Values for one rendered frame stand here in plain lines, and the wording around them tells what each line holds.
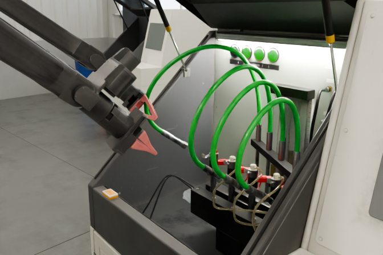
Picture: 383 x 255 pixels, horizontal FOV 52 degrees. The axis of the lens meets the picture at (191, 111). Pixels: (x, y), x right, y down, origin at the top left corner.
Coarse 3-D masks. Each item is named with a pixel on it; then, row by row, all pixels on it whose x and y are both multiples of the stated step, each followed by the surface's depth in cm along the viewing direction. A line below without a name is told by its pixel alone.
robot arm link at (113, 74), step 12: (108, 60) 81; (96, 72) 80; (108, 72) 79; (120, 72) 80; (96, 84) 78; (108, 84) 79; (120, 84) 80; (84, 96) 74; (96, 96) 76; (120, 96) 82
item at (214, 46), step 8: (192, 48) 118; (200, 48) 118; (208, 48) 119; (216, 48) 120; (224, 48) 120; (232, 48) 121; (184, 56) 117; (240, 56) 122; (168, 64) 116; (160, 72) 116; (152, 80) 117; (256, 80) 126; (152, 88) 117; (256, 88) 126; (256, 96) 127; (144, 104) 117; (144, 112) 118; (152, 120) 119; (160, 128) 121
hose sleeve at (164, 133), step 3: (162, 132) 121; (165, 132) 121; (168, 132) 122; (165, 135) 121; (168, 135) 121; (171, 135) 122; (168, 138) 122; (171, 138) 122; (174, 138) 122; (177, 138) 123; (174, 141) 123; (177, 141) 123; (180, 141) 123; (183, 141) 124; (177, 144) 123; (180, 144) 123
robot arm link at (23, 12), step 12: (0, 0) 102; (12, 0) 103; (12, 12) 104; (24, 12) 105; (36, 12) 106; (24, 24) 106; (36, 24) 106; (48, 24) 108; (48, 36) 108; (60, 36) 109; (72, 36) 110; (60, 48) 110; (72, 48) 110; (84, 48) 111; (84, 60) 111
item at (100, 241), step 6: (96, 234) 134; (96, 240) 134; (102, 240) 131; (96, 246) 135; (102, 246) 131; (108, 246) 127; (96, 252) 136; (102, 252) 132; (108, 252) 128; (114, 252) 124
